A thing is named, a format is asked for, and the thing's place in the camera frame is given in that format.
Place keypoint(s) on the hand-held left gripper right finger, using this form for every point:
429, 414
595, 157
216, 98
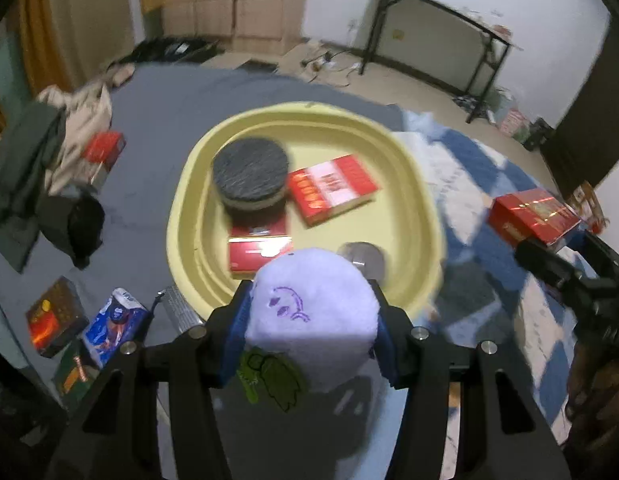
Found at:
387, 347

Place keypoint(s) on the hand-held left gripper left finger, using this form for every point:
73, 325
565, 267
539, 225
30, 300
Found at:
237, 327

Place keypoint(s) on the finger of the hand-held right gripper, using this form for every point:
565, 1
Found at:
544, 262
602, 252

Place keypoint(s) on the red box with gold lines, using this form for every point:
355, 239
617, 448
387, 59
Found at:
529, 215

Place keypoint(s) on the lavender round plush toy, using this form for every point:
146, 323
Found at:
314, 320

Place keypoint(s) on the yellow plastic basin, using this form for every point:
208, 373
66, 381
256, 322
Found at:
389, 200

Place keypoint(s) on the person's right hand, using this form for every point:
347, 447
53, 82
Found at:
597, 395

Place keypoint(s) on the silver ribbed metal item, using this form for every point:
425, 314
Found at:
182, 310

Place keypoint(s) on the small red box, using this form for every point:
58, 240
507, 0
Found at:
254, 255

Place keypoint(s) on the round silver tin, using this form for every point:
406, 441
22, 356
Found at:
364, 255

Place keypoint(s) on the blue and white plaid blanket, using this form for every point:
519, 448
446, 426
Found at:
464, 185

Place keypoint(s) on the blue snack packet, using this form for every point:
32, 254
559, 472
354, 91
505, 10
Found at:
114, 320

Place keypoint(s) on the black box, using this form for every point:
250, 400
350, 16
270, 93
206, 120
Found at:
539, 135

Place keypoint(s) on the dark door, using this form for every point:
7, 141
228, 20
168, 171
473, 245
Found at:
589, 125

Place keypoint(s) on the red packet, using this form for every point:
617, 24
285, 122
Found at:
514, 122

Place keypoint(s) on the dark grey round sponge cushion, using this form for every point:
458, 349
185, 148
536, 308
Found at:
249, 165

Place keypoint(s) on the red box with white stripe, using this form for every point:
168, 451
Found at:
334, 190

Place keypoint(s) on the green and gold box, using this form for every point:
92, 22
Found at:
74, 375

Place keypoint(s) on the dark box with orange print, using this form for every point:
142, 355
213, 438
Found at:
54, 315

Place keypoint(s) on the black cloth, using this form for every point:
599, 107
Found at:
84, 225

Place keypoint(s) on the grey bed sheet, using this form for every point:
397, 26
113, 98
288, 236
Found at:
154, 110

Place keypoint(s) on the beige clothes pile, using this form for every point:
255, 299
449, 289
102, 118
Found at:
84, 110

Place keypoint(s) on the dark green clothes pile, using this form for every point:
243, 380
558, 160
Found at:
24, 160

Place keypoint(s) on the black folding table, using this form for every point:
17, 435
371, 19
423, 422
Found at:
439, 10

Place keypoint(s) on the black bag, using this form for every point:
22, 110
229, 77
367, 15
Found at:
169, 50

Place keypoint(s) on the wooden wardrobe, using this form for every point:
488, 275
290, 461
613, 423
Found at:
249, 10

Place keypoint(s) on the window curtain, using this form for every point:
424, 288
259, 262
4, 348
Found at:
44, 45

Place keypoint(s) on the yellow wall sticker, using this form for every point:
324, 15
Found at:
398, 34

